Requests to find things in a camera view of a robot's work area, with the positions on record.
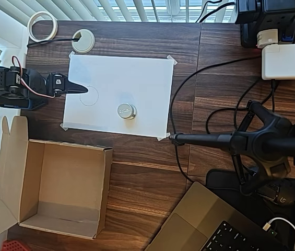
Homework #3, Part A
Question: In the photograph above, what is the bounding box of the white charging cable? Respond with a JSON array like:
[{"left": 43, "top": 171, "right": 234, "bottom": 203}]
[{"left": 264, "top": 216, "right": 295, "bottom": 251}]

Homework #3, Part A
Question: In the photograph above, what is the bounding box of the grey laptop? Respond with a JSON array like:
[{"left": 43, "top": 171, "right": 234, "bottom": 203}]
[{"left": 144, "top": 181, "right": 289, "bottom": 251}]

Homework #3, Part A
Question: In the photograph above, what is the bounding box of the black mouse pad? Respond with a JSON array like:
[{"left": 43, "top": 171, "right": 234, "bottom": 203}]
[{"left": 206, "top": 168, "right": 295, "bottom": 251}]

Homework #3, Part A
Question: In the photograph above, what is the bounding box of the small silver jar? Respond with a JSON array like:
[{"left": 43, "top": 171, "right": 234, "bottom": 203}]
[{"left": 117, "top": 103, "right": 138, "bottom": 121}]

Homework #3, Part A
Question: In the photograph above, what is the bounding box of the masking tape roll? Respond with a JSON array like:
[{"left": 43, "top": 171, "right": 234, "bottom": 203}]
[{"left": 27, "top": 12, "right": 58, "bottom": 42}]

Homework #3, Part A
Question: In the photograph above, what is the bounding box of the black adapter cable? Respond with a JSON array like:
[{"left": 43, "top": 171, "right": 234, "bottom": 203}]
[{"left": 206, "top": 78, "right": 278, "bottom": 136}]

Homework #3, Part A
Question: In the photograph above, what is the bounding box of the long black cable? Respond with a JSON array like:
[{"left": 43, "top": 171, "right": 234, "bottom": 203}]
[{"left": 169, "top": 55, "right": 264, "bottom": 184}]

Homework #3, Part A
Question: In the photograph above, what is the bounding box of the black power strip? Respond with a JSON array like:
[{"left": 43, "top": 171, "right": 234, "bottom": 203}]
[{"left": 234, "top": 0, "right": 295, "bottom": 49}]

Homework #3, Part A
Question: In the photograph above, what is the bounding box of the white paper sheet with circles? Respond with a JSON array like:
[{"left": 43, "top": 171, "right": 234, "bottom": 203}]
[{"left": 63, "top": 53, "right": 174, "bottom": 139}]

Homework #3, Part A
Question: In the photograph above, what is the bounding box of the red perforated block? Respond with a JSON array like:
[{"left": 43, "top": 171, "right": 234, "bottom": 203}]
[{"left": 1, "top": 238, "right": 32, "bottom": 251}]

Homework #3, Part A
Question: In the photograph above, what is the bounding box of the grey desk cable grommet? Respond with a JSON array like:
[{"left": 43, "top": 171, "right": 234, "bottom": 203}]
[{"left": 71, "top": 29, "right": 96, "bottom": 54}]

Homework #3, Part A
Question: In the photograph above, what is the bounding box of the black cable through grommet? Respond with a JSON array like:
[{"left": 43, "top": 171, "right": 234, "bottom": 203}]
[{"left": 26, "top": 38, "right": 81, "bottom": 48}]

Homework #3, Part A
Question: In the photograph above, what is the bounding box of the red white servo wire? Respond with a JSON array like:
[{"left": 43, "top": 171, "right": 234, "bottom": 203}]
[{"left": 19, "top": 76, "right": 56, "bottom": 99}]

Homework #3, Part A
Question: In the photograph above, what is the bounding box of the black tripod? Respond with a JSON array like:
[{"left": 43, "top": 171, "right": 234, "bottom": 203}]
[{"left": 168, "top": 100, "right": 295, "bottom": 197}]

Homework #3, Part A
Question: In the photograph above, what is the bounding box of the large white power adapter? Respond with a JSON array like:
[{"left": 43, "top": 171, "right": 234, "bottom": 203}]
[{"left": 261, "top": 43, "right": 295, "bottom": 81}]

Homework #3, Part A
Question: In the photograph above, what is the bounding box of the open cardboard box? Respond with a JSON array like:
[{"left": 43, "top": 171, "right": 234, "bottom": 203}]
[{"left": 0, "top": 116, "right": 114, "bottom": 240}]

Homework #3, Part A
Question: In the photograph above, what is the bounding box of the white window blind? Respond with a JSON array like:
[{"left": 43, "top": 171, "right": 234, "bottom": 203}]
[{"left": 0, "top": 0, "right": 238, "bottom": 24}]

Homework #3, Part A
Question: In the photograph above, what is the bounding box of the black computer mouse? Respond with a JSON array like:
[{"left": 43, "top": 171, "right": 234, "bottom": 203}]
[{"left": 256, "top": 180, "right": 295, "bottom": 207}]

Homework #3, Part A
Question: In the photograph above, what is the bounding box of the blue plug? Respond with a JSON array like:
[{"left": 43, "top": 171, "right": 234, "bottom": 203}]
[{"left": 280, "top": 25, "right": 295, "bottom": 43}]

